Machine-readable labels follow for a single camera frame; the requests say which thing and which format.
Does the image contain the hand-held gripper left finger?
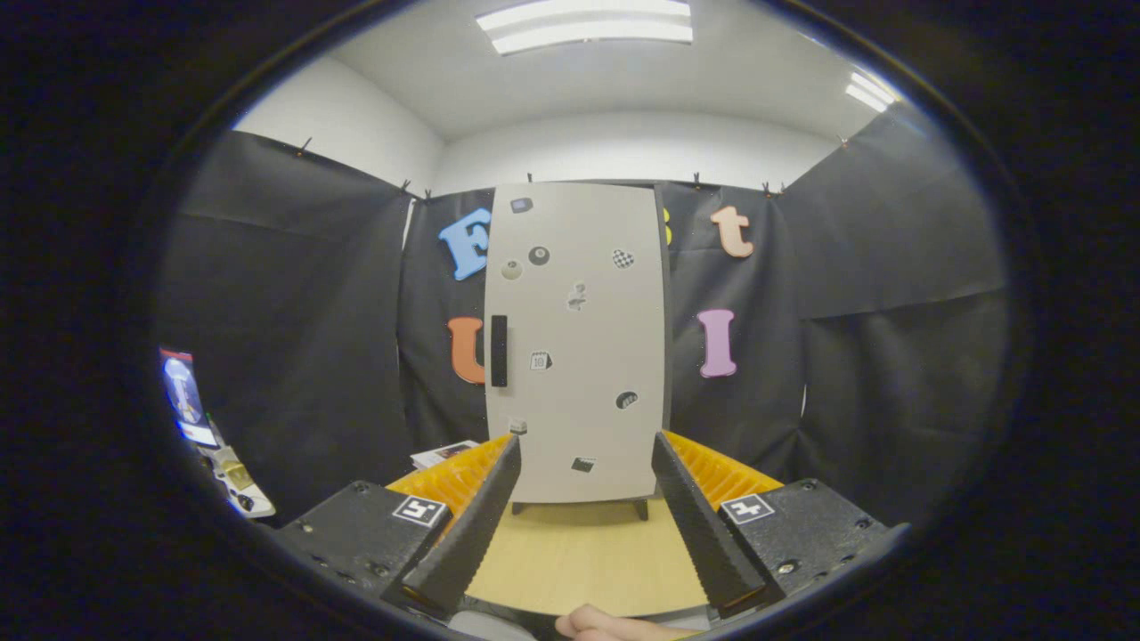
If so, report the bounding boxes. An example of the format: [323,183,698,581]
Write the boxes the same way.
[272,434,523,621]

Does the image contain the light grey shoe cabinet door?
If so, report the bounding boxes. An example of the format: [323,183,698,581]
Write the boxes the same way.
[484,182,669,505]

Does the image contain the stack of books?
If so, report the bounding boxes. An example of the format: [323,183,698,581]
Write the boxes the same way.
[411,440,482,471]

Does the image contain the white and gold object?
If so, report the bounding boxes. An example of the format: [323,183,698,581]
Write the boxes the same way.
[200,443,277,520]

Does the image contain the dark grey shoe cabinet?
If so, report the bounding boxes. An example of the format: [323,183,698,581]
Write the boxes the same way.
[484,181,674,522]

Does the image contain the bright printed panel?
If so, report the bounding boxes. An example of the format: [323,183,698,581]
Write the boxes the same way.
[159,347,221,448]

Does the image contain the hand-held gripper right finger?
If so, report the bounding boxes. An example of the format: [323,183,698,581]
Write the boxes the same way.
[652,430,911,620]

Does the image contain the long ceiling light panel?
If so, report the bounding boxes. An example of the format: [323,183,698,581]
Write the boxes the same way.
[476,0,694,56]

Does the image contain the black backdrop cloth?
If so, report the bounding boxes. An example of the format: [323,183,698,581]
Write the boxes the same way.
[159,111,1012,526]

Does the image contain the small ceiling light panel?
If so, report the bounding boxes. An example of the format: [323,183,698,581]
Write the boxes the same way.
[844,71,900,114]

